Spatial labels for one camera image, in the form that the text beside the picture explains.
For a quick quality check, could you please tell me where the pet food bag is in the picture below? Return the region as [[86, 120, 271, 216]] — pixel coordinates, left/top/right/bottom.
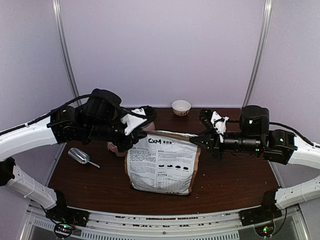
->
[[125, 131, 201, 196]]

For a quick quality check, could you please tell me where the metal food scoop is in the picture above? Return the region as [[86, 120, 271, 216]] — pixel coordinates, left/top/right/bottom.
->
[[67, 147, 100, 168]]

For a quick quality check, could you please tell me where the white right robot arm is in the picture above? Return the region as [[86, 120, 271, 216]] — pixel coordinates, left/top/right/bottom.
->
[[189, 105, 320, 169]]

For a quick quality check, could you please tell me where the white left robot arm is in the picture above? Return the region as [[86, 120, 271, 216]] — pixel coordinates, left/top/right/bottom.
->
[[0, 88, 155, 222]]

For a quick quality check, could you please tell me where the pink double pet feeder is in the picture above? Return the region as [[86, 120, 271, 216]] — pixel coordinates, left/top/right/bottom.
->
[[107, 121, 156, 157]]

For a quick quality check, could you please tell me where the white floral ceramic bowl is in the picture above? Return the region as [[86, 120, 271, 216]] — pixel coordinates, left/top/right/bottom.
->
[[171, 100, 192, 117]]

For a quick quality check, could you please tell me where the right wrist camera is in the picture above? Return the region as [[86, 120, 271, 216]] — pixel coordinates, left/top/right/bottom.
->
[[199, 108, 230, 143]]

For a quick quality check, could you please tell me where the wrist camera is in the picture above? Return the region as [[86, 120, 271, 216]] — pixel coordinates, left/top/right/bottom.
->
[[120, 106, 157, 136], [199, 108, 230, 143]]

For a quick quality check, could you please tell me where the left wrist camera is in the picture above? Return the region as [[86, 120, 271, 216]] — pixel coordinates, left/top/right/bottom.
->
[[120, 106, 157, 136]]

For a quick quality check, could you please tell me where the front aluminium rail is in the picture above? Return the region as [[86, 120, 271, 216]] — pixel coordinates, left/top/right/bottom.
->
[[24, 197, 308, 240]]

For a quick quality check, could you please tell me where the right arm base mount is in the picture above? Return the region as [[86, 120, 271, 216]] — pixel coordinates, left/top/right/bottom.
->
[[239, 205, 283, 239]]

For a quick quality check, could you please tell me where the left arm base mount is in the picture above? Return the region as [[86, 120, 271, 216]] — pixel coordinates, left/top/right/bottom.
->
[[43, 207, 90, 239]]

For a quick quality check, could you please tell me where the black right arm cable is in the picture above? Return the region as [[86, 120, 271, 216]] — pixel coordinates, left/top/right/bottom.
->
[[268, 121, 320, 150]]

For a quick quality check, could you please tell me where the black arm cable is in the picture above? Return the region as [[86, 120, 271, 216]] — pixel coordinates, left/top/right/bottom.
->
[[0, 93, 93, 136], [268, 121, 320, 150]]

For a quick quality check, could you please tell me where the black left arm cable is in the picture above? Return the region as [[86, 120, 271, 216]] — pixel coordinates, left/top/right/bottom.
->
[[0, 93, 93, 136]]

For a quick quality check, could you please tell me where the right aluminium frame post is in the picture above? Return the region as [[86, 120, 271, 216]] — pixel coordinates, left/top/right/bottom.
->
[[242, 0, 273, 108]]

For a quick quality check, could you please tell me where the aluminium frame post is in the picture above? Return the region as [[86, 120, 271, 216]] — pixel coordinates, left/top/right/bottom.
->
[[52, 0, 79, 97], [242, 0, 273, 108]]

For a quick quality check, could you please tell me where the left aluminium frame post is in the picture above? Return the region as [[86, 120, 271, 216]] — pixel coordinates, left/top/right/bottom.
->
[[52, 0, 79, 97]]

